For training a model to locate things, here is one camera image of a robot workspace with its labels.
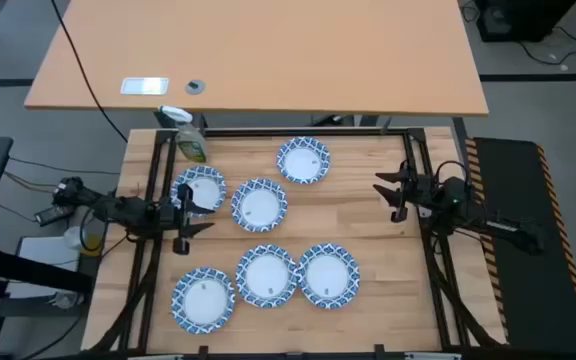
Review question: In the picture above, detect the long black power cable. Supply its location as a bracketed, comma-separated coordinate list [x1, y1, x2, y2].
[49, 0, 130, 144]

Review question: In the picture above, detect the clear plastic cup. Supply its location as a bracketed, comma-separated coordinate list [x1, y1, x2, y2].
[63, 225, 105, 257]

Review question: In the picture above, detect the white box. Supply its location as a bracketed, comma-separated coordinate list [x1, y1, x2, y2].
[6, 235, 83, 301]

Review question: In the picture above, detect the black computer tower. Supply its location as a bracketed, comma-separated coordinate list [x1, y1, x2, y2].
[473, 0, 576, 44]

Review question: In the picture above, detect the black mat with hazard stripes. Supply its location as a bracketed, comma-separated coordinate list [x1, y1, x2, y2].
[464, 136, 576, 354]

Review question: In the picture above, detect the black aluminium table frame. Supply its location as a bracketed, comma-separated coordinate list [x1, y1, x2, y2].
[85, 126, 507, 357]

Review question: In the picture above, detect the spray bottle with white trigger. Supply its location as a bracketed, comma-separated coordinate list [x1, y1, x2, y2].
[159, 104, 209, 164]

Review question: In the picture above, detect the black power adapter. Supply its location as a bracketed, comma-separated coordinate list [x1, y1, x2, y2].
[33, 203, 77, 227]

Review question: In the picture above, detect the blue patterned paper bowl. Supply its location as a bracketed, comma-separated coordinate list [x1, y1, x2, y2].
[275, 136, 332, 185]
[235, 243, 300, 310]
[170, 266, 237, 336]
[297, 242, 361, 311]
[170, 165, 228, 219]
[230, 177, 289, 234]

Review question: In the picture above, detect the black cable by tower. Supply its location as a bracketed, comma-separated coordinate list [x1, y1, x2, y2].
[516, 24, 576, 67]

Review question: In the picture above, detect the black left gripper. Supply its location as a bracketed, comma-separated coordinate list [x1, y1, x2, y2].
[160, 183, 215, 256]

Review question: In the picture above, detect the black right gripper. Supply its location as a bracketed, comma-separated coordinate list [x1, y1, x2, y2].
[372, 159, 437, 224]

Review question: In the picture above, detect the orange wooden desk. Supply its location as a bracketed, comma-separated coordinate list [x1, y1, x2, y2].
[23, 0, 490, 118]

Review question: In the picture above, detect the thin black floor cable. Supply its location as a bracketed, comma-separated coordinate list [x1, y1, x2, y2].
[7, 156, 122, 177]

